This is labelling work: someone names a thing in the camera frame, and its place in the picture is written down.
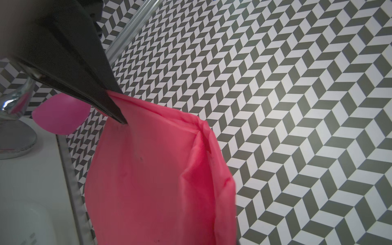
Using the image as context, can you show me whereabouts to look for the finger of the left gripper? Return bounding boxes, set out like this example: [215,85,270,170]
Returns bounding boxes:
[19,64,127,124]
[9,1,121,93]

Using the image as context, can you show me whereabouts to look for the pink bunny raincoat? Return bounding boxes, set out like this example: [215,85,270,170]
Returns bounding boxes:
[84,92,236,245]

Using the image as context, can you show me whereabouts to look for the white plastic basket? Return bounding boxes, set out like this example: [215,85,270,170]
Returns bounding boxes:
[1,202,57,245]

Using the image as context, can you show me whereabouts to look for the chrome glass holder stand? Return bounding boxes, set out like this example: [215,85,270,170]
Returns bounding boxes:
[1,78,37,160]

